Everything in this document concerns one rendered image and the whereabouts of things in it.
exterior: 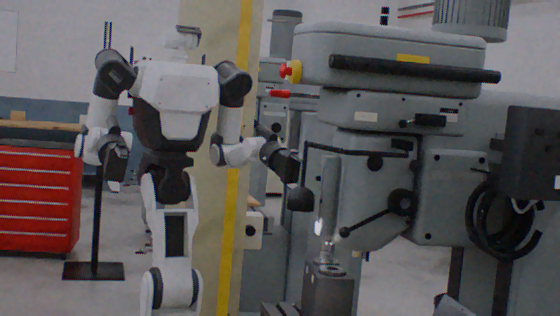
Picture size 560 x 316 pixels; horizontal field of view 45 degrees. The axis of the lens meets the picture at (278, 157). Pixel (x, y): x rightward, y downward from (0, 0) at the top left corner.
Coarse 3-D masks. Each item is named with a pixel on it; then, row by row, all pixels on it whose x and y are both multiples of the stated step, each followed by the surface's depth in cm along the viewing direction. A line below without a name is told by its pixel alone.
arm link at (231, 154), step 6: (222, 144) 248; (228, 144) 249; (234, 144) 250; (240, 144) 251; (222, 150) 246; (228, 150) 247; (234, 150) 242; (240, 150) 237; (222, 156) 246; (228, 156) 245; (234, 156) 241; (240, 156) 237; (222, 162) 246; (228, 162) 246; (234, 162) 242; (240, 162) 240; (246, 162) 239
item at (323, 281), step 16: (304, 272) 227; (320, 272) 210; (336, 272) 209; (304, 288) 225; (320, 288) 207; (336, 288) 207; (352, 288) 208; (304, 304) 223; (320, 304) 207; (336, 304) 208; (352, 304) 209
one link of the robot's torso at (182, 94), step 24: (144, 72) 221; (168, 72) 221; (192, 72) 225; (216, 72) 232; (144, 96) 221; (168, 96) 222; (192, 96) 225; (216, 96) 232; (144, 120) 225; (168, 120) 224; (192, 120) 228; (144, 144) 234; (168, 144) 227; (192, 144) 230
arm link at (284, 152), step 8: (272, 144) 220; (280, 144) 221; (264, 152) 220; (272, 152) 217; (280, 152) 215; (288, 152) 212; (264, 160) 220; (272, 160) 218; (280, 160) 215; (288, 160) 211; (296, 160) 213; (272, 168) 220; (280, 168) 215; (288, 168) 213; (296, 168) 214; (280, 176) 215; (288, 176) 214; (296, 176) 216; (288, 184) 215
